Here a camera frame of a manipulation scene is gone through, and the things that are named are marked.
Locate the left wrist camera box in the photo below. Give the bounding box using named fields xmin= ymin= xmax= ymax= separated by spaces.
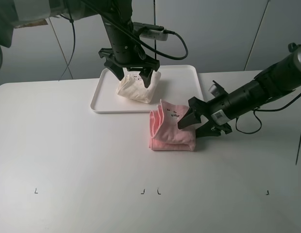
xmin=133 ymin=22 xmax=168 ymax=41

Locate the right black cable bundle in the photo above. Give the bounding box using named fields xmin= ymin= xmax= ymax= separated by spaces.
xmin=235 ymin=42 xmax=301 ymax=166

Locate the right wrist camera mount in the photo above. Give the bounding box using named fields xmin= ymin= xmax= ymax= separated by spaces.
xmin=208 ymin=81 xmax=227 ymax=97

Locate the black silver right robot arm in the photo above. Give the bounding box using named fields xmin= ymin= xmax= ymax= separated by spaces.
xmin=178 ymin=43 xmax=301 ymax=138

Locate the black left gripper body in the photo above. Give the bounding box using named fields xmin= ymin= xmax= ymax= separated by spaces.
xmin=99 ymin=24 xmax=160 ymax=71

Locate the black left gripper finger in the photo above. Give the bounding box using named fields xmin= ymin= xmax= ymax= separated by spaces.
xmin=139 ymin=69 xmax=153 ymax=88
xmin=104 ymin=59 xmax=124 ymax=81

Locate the left black camera cable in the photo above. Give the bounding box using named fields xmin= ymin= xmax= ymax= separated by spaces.
xmin=58 ymin=0 xmax=189 ymax=81

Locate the pink textured towel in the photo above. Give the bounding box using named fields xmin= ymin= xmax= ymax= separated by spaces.
xmin=149 ymin=100 xmax=196 ymax=151

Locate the white textured towel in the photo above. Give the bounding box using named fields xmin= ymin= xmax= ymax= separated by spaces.
xmin=116 ymin=71 xmax=161 ymax=104

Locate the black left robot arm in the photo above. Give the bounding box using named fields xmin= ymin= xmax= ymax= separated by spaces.
xmin=0 ymin=0 xmax=143 ymax=86

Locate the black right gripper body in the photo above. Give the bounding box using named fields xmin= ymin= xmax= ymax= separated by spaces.
xmin=188 ymin=90 xmax=238 ymax=134

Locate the white rectangular plastic tray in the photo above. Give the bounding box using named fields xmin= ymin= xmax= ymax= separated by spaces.
xmin=90 ymin=65 xmax=203 ymax=114

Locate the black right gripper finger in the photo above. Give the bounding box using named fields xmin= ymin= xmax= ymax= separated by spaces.
xmin=196 ymin=125 xmax=225 ymax=138
xmin=177 ymin=110 xmax=203 ymax=130

